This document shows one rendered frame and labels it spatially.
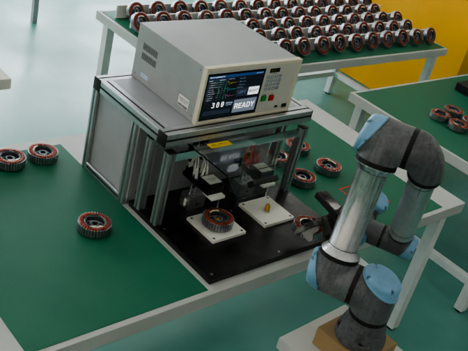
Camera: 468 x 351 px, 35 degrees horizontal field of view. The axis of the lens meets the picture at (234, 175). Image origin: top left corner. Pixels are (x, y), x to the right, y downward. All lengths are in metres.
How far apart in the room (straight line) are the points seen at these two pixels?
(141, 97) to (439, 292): 2.17
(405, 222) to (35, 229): 1.15
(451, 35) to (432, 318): 2.71
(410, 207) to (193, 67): 0.83
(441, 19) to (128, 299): 4.28
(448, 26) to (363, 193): 4.04
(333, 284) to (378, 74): 4.40
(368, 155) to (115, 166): 1.01
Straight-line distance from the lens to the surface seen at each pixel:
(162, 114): 2.48
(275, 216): 2.72
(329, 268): 2.11
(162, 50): 2.55
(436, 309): 3.99
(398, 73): 6.28
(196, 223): 2.56
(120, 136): 2.60
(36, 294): 2.22
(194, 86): 2.43
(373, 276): 2.11
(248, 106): 2.58
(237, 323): 3.42
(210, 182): 2.54
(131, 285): 2.29
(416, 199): 2.12
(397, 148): 1.99
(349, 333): 2.19
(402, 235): 2.25
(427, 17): 6.10
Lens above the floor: 2.20
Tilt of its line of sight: 29 degrees down
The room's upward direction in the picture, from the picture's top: 15 degrees clockwise
